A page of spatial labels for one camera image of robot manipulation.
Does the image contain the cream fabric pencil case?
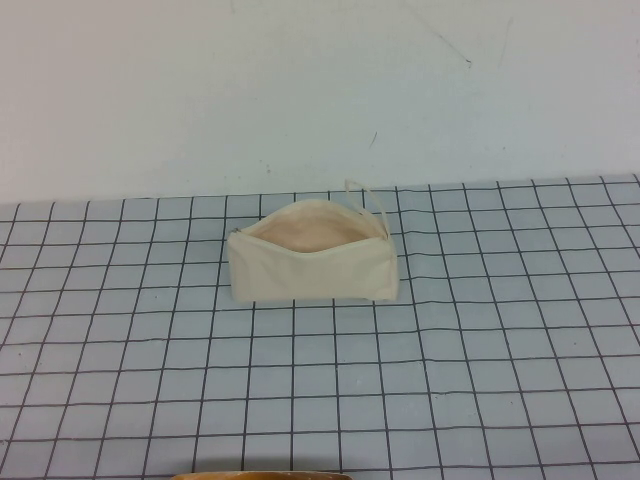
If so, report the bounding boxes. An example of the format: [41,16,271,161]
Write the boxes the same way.
[227,178,400,303]

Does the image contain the tan rounded object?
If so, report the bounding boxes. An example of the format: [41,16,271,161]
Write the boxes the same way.
[168,469,354,480]

